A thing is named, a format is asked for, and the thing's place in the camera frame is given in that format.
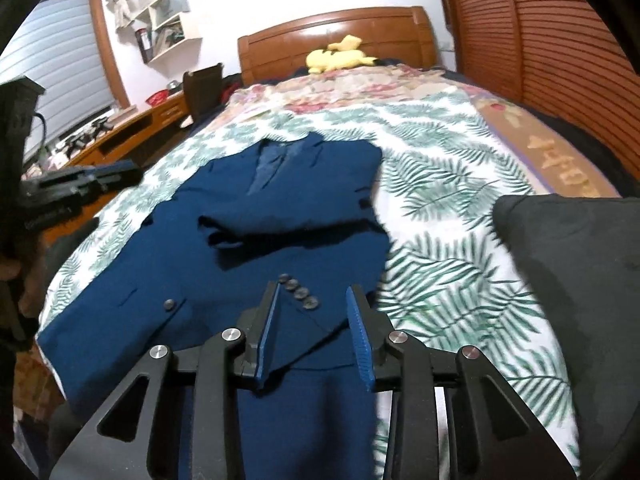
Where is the leaf print blanket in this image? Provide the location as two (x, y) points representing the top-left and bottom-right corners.
(37, 90), (583, 480)

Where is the dark navy bedsheet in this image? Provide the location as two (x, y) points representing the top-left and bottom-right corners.
(440, 67), (640, 196)

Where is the wooden louvred wardrobe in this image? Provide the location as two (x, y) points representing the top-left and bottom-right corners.
(432, 0), (640, 181)

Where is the wooden window frame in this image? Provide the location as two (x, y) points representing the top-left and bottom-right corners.
(75, 0), (132, 111)

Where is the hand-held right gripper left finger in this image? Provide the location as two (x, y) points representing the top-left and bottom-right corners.
(47, 280), (281, 480)

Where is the person's left hand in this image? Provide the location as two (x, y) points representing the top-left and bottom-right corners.
(0, 240), (48, 321)

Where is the wooden bed headboard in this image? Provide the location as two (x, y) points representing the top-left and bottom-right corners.
(236, 6), (441, 86)

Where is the white wall shelf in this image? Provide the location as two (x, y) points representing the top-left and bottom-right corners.
(131, 0), (203, 64)

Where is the navy blue suit jacket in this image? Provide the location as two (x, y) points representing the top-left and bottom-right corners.
(37, 131), (393, 480)

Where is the dark grey folded garment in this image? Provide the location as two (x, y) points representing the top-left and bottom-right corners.
(492, 194), (640, 461)

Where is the wooden desk cabinet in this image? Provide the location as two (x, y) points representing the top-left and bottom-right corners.
(30, 92), (193, 171)

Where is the grey window blind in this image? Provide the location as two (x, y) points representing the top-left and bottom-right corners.
(0, 0), (116, 161)

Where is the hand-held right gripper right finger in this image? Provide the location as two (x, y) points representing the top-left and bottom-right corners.
(345, 284), (576, 480)

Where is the dark wooden chair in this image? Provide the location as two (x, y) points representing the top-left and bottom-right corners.
(181, 62), (226, 126)

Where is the yellow plush toy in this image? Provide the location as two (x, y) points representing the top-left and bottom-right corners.
(305, 35), (379, 75)

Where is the brown cartoon print blanket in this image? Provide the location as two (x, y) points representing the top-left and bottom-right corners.
(472, 95), (623, 198)

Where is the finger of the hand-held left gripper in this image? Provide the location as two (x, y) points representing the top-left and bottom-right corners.
(22, 192), (101, 231)
(22, 160), (143, 198)

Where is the black cloth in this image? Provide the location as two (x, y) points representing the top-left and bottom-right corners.
(40, 215), (101, 301)

